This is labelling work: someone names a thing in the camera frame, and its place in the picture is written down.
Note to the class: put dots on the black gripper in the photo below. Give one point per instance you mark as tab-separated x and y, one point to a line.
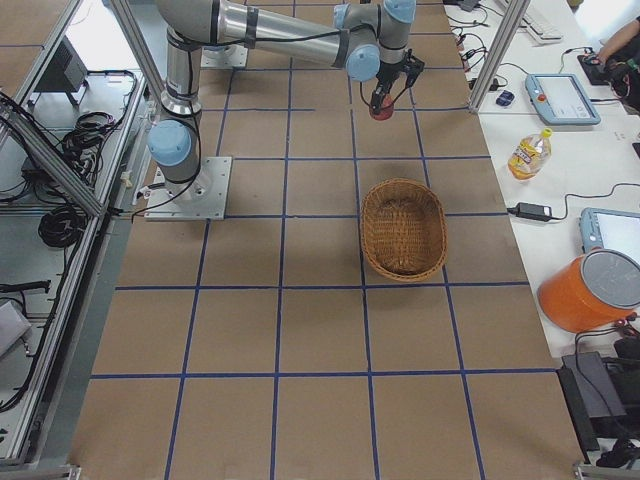
386	75

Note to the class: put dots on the red apple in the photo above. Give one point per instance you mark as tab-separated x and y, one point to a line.
385	111

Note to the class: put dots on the person forearm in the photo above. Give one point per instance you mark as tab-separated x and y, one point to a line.
618	40

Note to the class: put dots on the woven wicker basket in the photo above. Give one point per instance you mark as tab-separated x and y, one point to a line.
403	230

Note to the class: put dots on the dark blue small pouch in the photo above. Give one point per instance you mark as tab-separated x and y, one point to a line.
505	98

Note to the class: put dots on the orange juice bottle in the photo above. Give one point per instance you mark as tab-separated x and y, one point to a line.
530	155

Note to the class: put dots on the white keyboard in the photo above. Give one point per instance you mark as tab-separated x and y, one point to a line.
539	28

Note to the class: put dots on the blue teach pendant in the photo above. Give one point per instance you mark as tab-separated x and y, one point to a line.
560	100
610	229

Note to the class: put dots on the black power adapter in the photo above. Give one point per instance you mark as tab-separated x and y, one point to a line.
529	211

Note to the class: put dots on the orange bucket with lid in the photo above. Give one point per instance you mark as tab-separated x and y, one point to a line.
595	289

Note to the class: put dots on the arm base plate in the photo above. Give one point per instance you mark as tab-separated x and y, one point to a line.
205	199
224	58

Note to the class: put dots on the aluminium frame post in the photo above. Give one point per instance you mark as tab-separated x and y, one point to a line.
506	30

